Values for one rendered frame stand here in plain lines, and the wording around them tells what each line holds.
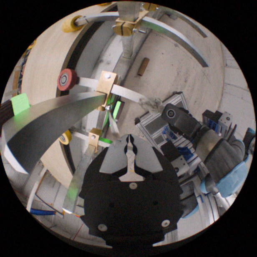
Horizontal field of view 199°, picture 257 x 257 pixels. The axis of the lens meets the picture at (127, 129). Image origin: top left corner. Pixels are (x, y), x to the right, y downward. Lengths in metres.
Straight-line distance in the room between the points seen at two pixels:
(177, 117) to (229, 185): 0.19
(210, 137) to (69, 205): 0.39
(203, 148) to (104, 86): 0.31
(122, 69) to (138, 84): 0.73
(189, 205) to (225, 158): 0.41
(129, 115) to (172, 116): 1.01
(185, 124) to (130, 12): 0.29
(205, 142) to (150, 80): 1.09
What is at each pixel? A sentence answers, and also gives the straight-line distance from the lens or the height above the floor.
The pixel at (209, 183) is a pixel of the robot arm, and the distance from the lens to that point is 0.33.
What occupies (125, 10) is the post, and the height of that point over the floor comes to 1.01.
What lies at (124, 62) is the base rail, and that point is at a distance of 0.44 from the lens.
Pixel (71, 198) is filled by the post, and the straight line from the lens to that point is 0.29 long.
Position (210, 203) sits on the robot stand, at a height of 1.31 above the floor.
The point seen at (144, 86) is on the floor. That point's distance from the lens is 1.14.
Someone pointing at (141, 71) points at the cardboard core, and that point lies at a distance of 1.09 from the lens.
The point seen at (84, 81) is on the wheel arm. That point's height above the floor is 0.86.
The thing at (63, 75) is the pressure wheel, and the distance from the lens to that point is 0.31.
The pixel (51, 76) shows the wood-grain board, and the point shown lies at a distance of 0.39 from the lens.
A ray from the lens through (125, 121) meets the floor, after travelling 1.20.
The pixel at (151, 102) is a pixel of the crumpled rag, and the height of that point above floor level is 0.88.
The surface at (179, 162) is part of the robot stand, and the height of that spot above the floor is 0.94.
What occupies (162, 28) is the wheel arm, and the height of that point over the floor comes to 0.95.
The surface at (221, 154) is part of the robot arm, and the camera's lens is 0.17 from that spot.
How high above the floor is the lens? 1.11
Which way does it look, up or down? 61 degrees down
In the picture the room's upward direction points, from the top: 180 degrees clockwise
